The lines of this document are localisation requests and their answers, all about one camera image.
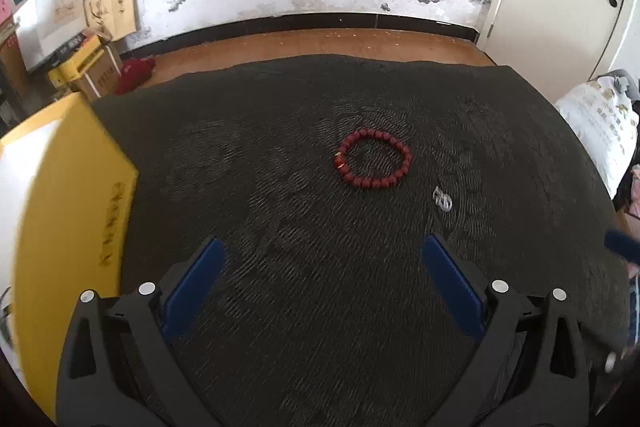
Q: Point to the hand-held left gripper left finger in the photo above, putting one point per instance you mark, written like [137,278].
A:
[192,287]

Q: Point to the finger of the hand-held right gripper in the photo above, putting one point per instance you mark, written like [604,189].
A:
[611,364]
[624,246]

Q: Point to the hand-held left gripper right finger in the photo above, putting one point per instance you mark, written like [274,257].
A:
[455,287]

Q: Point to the small silver charm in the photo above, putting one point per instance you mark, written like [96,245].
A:
[443,201]

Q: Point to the yellow cardboard box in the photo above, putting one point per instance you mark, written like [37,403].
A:
[65,217]

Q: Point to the pink plastic bag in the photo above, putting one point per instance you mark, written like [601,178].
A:
[635,189]

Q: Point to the white printed plastic bag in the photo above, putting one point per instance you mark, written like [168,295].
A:
[600,127]

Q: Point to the black patterned mat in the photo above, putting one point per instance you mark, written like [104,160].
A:
[325,217]

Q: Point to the grey chair back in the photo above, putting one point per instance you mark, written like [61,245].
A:
[625,83]

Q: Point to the red cloth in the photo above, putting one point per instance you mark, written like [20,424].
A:
[135,74]

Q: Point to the brown cardboard box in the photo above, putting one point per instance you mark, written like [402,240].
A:
[100,77]

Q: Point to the flat yellow box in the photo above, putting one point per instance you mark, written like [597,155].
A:
[77,63]

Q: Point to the brown paper bag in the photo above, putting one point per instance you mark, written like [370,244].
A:
[112,9]

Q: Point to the white paper bag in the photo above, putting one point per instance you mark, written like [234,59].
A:
[52,24]

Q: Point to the pink box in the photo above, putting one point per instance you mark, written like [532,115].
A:
[5,7]

